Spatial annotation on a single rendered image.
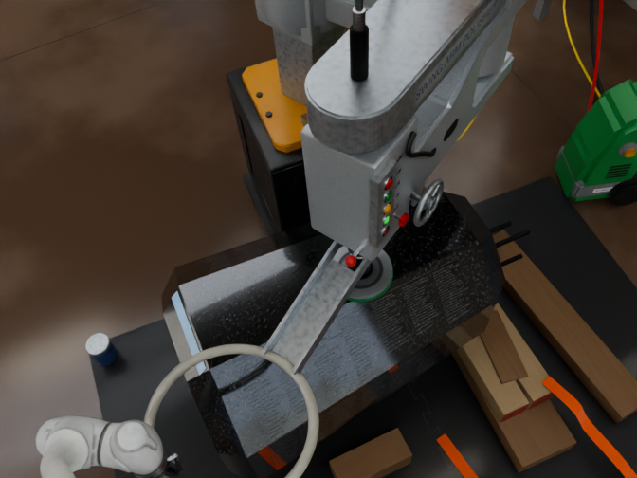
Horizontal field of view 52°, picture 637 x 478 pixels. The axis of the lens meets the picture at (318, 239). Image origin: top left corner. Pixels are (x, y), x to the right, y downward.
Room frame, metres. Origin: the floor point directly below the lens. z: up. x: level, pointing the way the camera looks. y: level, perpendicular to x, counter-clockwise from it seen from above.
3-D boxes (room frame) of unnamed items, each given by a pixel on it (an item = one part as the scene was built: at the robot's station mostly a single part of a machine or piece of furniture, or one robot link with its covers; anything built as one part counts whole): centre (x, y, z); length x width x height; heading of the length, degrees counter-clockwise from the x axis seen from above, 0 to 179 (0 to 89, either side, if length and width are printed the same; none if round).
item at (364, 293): (1.08, -0.13, 0.82); 0.21 x 0.21 x 0.01
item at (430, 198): (1.09, -0.30, 1.18); 0.15 x 0.10 x 0.15; 139
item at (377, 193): (0.95, -0.17, 1.35); 0.08 x 0.03 x 0.28; 139
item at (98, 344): (1.24, 1.00, 0.08); 0.10 x 0.10 x 0.13
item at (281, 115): (1.98, -0.04, 0.76); 0.49 x 0.49 x 0.05; 17
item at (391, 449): (0.65, -0.11, 0.07); 0.30 x 0.12 x 0.12; 110
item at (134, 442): (0.47, 0.49, 1.16); 0.13 x 0.11 x 0.16; 78
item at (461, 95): (1.37, -0.39, 1.28); 0.74 x 0.23 x 0.49; 139
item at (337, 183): (1.14, -0.18, 1.30); 0.36 x 0.22 x 0.45; 139
